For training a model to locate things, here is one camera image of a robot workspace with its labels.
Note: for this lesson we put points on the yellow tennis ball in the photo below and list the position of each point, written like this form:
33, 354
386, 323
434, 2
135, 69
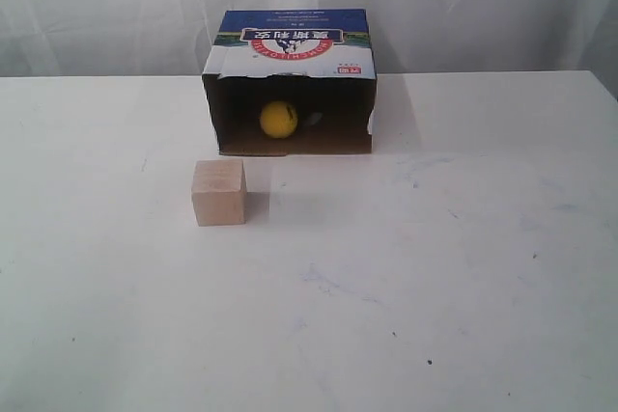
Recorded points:
278, 119

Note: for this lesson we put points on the light wooden cube block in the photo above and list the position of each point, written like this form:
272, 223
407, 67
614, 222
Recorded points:
218, 192

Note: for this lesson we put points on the printed cardboard box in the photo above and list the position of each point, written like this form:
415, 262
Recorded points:
320, 61

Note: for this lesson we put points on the white backdrop curtain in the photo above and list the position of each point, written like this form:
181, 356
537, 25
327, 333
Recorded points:
167, 37

